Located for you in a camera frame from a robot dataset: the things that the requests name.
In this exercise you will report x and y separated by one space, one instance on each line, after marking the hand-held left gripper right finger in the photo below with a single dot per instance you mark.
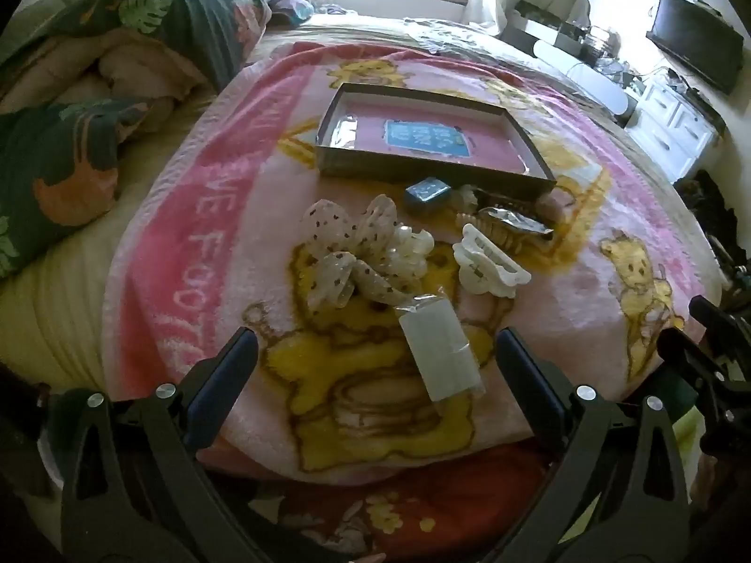
528 381

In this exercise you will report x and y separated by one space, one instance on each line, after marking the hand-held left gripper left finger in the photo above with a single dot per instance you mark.
220 387

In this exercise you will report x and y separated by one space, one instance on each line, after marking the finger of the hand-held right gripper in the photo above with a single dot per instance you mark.
704 375
721 328

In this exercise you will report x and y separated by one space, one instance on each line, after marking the clear packet with white card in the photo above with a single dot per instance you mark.
443 352

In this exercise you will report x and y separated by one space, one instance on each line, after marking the white hair claw clip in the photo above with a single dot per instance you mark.
487 261

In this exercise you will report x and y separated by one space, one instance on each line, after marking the dark shallow cardboard box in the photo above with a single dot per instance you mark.
375 164

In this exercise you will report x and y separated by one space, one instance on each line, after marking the dark clothes pile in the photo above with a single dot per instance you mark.
713 211

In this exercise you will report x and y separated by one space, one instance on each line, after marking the red floral cloth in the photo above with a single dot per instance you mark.
440 492

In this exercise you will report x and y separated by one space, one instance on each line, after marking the silver foil packet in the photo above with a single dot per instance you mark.
522 223

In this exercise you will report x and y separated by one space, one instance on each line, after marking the gold hair claw clip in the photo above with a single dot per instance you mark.
475 229

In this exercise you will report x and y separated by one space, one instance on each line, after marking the clear hair claw clip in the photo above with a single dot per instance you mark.
410 249

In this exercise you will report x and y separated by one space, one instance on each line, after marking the beige bed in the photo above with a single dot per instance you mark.
47 316

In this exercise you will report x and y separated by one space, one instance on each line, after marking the pink bear printed blanket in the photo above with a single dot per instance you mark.
234 199

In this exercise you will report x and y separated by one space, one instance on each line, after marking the white drawer dresser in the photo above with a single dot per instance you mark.
669 123

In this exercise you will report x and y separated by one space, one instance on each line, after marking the small blue box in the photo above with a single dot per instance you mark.
427 192

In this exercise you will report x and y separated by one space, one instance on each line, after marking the white curved board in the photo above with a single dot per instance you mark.
587 79

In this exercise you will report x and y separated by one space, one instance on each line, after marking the black flat television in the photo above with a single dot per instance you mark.
695 41

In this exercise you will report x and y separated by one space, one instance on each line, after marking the green leaf print quilt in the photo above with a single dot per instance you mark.
176 29

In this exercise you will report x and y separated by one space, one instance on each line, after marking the purple cloth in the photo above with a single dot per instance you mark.
290 9

